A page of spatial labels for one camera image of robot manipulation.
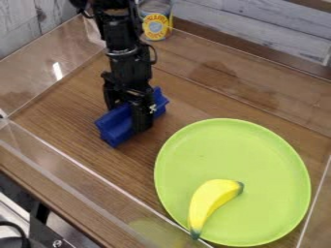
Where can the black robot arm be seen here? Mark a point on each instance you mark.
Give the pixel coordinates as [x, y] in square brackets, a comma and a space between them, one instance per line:
[119, 23]

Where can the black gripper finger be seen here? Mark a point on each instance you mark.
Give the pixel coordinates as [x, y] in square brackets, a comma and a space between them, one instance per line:
[114, 96]
[144, 108]

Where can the yellow labelled tin can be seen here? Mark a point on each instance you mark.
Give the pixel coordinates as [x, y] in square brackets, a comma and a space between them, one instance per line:
[158, 18]

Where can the yellow toy banana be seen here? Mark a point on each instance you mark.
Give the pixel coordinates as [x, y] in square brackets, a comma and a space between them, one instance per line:
[213, 194]

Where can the blue block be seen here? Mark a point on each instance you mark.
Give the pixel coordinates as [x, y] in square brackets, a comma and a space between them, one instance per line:
[126, 121]

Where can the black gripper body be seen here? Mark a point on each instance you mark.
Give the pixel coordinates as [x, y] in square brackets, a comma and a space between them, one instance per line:
[130, 71]

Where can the green plate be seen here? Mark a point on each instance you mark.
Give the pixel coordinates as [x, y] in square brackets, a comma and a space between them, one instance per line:
[233, 149]

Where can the clear acrylic front wall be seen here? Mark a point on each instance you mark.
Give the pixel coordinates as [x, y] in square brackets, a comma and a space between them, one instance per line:
[86, 192]

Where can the black metal mount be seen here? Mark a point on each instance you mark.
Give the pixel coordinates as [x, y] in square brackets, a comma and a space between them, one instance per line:
[42, 236]

